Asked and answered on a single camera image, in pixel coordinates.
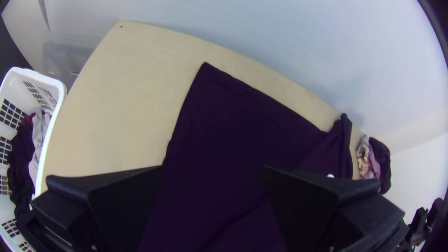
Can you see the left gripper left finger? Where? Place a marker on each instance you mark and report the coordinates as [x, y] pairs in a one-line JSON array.
[[112, 206]]

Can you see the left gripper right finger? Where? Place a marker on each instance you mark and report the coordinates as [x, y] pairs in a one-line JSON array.
[[322, 210]]

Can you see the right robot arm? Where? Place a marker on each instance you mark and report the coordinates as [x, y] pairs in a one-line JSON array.
[[421, 217]]

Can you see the dark t-shirt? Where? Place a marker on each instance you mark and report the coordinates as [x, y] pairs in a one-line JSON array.
[[227, 147]]

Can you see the heap of clothes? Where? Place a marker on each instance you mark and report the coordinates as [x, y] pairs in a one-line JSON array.
[[21, 164]]

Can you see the white laundry basket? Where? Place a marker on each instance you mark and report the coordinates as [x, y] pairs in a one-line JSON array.
[[21, 84]]

